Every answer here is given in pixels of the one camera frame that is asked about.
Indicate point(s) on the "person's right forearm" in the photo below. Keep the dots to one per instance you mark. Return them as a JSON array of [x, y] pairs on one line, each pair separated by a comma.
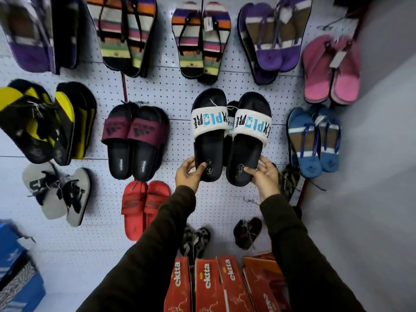
[[302, 256]]

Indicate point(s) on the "large multicolour striped flip-flop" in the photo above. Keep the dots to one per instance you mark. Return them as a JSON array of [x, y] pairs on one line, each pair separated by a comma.
[[113, 32], [147, 35]]

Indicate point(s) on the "black patterned sandal pair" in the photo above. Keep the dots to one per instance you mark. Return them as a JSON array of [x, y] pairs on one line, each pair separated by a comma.
[[195, 243]]

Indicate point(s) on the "blue patterned shoe box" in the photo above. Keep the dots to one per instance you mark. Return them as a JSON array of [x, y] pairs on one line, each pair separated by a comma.
[[19, 292]]

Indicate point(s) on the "white price tag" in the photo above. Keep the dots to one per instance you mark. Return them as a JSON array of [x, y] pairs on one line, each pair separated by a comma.
[[338, 59], [208, 23], [286, 14]]

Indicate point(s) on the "person's left thumb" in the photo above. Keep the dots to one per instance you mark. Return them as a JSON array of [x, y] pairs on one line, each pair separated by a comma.
[[201, 169]]

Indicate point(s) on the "red slide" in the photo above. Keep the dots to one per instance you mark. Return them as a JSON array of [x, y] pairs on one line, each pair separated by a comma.
[[157, 198], [133, 211]]

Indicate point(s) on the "person's left hand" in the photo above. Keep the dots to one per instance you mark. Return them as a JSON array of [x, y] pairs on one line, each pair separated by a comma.
[[185, 177]]

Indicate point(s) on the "red display hook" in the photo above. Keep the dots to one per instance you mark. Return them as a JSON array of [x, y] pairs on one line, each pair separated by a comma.
[[124, 87]]

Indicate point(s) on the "red shoe box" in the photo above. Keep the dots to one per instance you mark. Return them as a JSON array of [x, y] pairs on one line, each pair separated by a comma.
[[208, 289], [178, 289], [235, 285], [266, 285]]

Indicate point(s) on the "yellow and black flip-flop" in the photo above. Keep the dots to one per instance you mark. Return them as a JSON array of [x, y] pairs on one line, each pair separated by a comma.
[[22, 126], [83, 126]]

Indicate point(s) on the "dark camouflage flip-flop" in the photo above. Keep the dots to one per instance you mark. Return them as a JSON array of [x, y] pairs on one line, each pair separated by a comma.
[[287, 183]]

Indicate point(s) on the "person's right hand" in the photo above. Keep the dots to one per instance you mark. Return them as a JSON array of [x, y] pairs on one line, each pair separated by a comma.
[[268, 183]]

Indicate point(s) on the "blue and brown flip-flop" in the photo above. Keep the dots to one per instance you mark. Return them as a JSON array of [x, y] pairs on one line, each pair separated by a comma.
[[330, 146], [305, 146]]

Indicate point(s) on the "person's right thumb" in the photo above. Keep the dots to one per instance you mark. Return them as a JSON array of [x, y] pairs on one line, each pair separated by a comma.
[[251, 171]]

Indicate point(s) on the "small multicolour striped flip-flop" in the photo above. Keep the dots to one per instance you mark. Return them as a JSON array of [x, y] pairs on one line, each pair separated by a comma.
[[214, 48], [189, 45]]

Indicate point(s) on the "person's left forearm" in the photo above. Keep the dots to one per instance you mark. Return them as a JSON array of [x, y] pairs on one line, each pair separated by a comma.
[[146, 256]]

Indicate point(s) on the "small dark sandal pair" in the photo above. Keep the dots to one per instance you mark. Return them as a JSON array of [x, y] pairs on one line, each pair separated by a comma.
[[247, 232]]

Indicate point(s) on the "purple and brown flip-flop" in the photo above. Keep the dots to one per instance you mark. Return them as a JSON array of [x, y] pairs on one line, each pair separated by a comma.
[[256, 58], [294, 42]]

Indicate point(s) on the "pink flip-flop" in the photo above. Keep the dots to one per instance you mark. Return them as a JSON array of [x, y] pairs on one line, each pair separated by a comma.
[[317, 74], [347, 84]]

